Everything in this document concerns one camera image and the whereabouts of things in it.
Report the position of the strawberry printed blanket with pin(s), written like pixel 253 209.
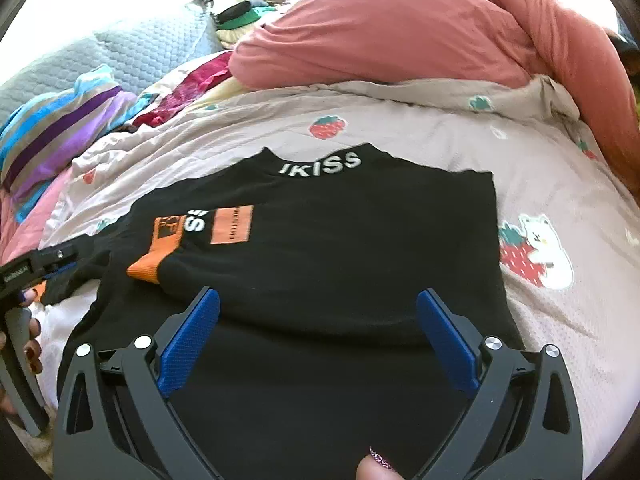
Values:
pixel 540 185

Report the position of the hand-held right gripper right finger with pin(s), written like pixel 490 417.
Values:
pixel 447 340

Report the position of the person's right hand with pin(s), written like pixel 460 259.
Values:
pixel 376 466

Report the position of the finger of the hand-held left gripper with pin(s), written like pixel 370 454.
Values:
pixel 60 256

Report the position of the salmon pink duvet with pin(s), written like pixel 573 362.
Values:
pixel 425 30

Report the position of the person's left hand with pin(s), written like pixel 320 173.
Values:
pixel 34 332

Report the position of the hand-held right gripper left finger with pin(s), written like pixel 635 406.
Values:
pixel 191 340

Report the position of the cream cloth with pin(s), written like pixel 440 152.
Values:
pixel 227 92

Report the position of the blue-grey quilted pillow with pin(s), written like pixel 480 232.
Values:
pixel 90 55

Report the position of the dark red cloth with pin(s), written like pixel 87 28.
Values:
pixel 180 92

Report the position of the striped pillow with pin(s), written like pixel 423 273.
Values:
pixel 55 125

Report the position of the pink quilted bed sheet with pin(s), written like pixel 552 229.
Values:
pixel 22 220

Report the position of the pile of folded clothes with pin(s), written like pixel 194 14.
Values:
pixel 247 15

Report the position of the black sweater with orange patches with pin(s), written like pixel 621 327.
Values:
pixel 320 260

